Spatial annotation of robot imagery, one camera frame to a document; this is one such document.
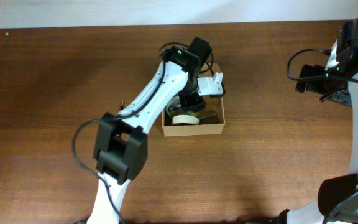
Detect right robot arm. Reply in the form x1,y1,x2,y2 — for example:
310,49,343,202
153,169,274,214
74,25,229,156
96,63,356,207
268,19,358,223

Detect cardboard box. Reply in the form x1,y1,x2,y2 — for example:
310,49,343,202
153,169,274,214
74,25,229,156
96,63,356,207
162,63,225,137

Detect black and white marker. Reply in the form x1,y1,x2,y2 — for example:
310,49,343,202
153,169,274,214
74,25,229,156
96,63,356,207
198,113,218,121

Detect green tape roll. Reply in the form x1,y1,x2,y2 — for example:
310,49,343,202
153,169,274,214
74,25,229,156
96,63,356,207
165,96,194,118

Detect cream masking tape roll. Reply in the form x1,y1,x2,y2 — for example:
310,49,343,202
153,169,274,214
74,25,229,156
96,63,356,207
171,114,200,126

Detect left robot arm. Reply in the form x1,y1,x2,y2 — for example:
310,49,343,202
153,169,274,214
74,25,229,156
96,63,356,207
87,37,212,223

